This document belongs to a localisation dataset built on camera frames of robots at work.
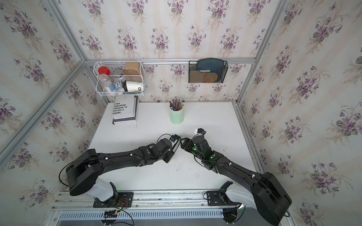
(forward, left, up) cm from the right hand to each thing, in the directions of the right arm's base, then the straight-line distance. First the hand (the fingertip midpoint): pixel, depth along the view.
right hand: (184, 142), depth 82 cm
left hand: (-4, +7, -7) cm, 11 cm away
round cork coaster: (+42, -18, +16) cm, 49 cm away
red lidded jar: (+40, +54, +23) cm, 71 cm away
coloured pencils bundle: (+30, +7, +1) cm, 31 cm away
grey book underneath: (+23, +41, -7) cm, 48 cm away
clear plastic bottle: (+33, +52, +18) cm, 64 cm away
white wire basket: (+37, +44, +18) cm, 61 cm away
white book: (+31, +47, -3) cm, 56 cm away
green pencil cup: (+27, +6, -10) cm, 29 cm away
